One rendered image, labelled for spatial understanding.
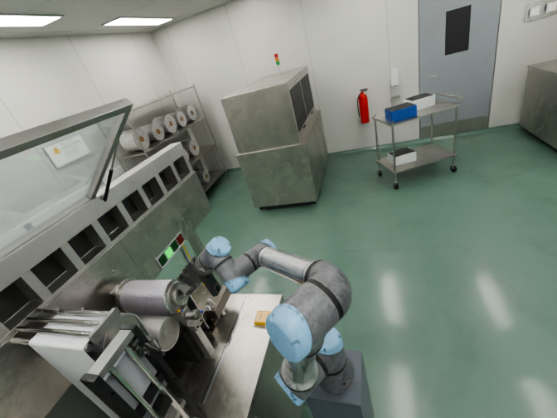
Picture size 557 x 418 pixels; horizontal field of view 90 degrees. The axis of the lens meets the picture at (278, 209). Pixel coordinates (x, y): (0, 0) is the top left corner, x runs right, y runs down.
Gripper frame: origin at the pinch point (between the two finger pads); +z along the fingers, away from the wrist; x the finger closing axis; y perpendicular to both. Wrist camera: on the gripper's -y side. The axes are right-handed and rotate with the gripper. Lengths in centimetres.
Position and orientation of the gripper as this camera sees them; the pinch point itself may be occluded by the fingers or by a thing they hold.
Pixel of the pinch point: (188, 292)
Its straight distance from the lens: 126.6
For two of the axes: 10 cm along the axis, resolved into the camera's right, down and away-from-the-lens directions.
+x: -2.3, 5.4, -8.1
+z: -5.5, 6.1, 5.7
